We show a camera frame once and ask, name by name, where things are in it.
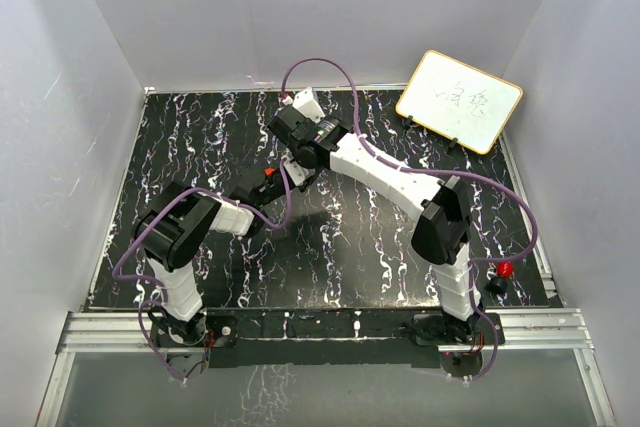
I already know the small whiteboard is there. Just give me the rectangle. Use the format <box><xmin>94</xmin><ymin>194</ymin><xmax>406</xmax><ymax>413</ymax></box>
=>
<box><xmin>396</xmin><ymin>50</ymin><xmax>524</xmax><ymax>155</ymax></box>

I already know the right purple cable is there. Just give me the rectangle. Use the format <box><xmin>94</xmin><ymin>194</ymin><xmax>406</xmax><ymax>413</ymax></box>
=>
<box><xmin>280</xmin><ymin>56</ymin><xmax>539</xmax><ymax>381</ymax></box>

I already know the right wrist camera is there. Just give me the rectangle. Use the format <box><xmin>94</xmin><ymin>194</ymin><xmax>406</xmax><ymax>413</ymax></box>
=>
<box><xmin>281</xmin><ymin>87</ymin><xmax>325</xmax><ymax>122</ymax></box>

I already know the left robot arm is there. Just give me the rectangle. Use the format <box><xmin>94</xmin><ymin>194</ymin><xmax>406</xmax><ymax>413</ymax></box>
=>
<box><xmin>134</xmin><ymin>168</ymin><xmax>292</xmax><ymax>346</ymax></box>

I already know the aluminium rail frame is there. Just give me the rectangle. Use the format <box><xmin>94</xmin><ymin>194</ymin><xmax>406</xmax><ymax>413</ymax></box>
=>
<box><xmin>43</xmin><ymin>92</ymin><xmax>614</xmax><ymax>426</ymax></box>

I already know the black base bar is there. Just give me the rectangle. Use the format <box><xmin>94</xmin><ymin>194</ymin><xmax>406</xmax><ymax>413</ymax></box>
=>
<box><xmin>145</xmin><ymin>307</ymin><xmax>505</xmax><ymax>375</ymax></box>

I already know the purple cable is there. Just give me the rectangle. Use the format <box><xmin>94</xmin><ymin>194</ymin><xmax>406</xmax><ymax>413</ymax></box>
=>
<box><xmin>280</xmin><ymin>56</ymin><xmax>539</xmax><ymax>381</ymax></box>
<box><xmin>112</xmin><ymin>161</ymin><xmax>296</xmax><ymax>383</ymax></box>

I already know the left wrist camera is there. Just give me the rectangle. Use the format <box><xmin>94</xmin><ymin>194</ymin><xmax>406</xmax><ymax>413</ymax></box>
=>
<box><xmin>283</xmin><ymin>156</ymin><xmax>315</xmax><ymax>192</ymax></box>

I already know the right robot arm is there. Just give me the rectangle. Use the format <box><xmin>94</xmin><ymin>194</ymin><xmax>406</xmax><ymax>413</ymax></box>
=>
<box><xmin>268</xmin><ymin>106</ymin><xmax>481</xmax><ymax>343</ymax></box>

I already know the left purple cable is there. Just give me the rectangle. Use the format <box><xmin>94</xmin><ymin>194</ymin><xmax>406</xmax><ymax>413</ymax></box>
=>
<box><xmin>112</xmin><ymin>161</ymin><xmax>296</xmax><ymax>383</ymax></box>

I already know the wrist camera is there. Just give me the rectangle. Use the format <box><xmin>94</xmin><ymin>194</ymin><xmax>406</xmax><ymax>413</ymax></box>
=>
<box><xmin>281</xmin><ymin>87</ymin><xmax>325</xmax><ymax>122</ymax></box>
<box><xmin>283</xmin><ymin>156</ymin><xmax>315</xmax><ymax>192</ymax></box>

